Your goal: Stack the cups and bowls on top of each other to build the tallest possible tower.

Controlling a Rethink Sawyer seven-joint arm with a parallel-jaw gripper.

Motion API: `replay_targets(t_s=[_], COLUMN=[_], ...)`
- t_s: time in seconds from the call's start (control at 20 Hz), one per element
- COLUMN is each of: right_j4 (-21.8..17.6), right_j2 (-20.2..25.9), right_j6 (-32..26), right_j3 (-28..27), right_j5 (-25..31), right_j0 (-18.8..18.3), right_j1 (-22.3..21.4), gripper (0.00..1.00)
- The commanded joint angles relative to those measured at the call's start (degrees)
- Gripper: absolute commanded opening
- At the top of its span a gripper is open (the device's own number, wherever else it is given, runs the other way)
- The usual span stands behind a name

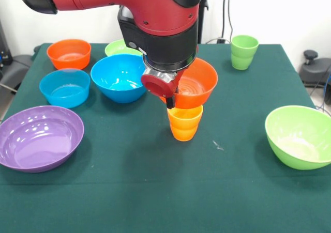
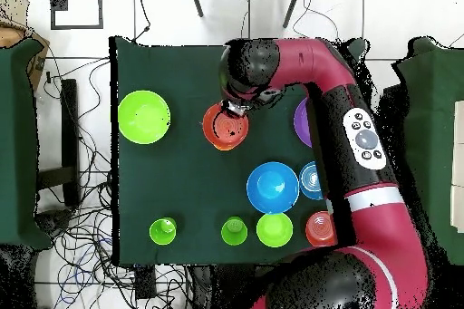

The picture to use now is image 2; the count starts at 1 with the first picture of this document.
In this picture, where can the orange bowl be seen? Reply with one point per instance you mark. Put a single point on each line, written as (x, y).
(224, 131)
(319, 231)

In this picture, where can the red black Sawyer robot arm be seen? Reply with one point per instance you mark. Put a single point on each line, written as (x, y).
(366, 207)

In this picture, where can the large blue bowl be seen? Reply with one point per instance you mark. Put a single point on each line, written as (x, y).
(272, 187)

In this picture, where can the dark green tablecloth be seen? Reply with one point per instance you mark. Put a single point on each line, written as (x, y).
(181, 185)

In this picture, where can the purple bowl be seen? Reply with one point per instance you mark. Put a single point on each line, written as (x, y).
(301, 124)

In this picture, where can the small blue bowl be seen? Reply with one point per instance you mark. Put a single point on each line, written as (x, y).
(309, 180)

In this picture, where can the small light green bowl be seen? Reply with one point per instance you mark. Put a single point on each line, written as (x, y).
(274, 230)

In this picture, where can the large green bowl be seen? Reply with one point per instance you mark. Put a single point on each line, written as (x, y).
(144, 117)

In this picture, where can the green stepped cup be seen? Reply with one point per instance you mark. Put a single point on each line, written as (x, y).
(162, 231)

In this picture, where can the black tripod leg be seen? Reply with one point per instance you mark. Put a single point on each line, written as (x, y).
(293, 6)
(196, 1)

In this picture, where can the black floor stand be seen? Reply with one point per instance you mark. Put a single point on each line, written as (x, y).
(70, 124)

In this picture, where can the black box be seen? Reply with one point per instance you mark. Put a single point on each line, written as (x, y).
(395, 106)

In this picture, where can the grey stand base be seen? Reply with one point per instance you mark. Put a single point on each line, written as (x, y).
(52, 220)

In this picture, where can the green cloth side table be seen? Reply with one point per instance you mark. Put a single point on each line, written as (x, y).
(435, 124)
(16, 142)

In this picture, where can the brown cardboard box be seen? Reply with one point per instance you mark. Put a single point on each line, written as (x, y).
(36, 59)

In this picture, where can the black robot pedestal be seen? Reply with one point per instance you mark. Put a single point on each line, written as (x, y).
(232, 287)

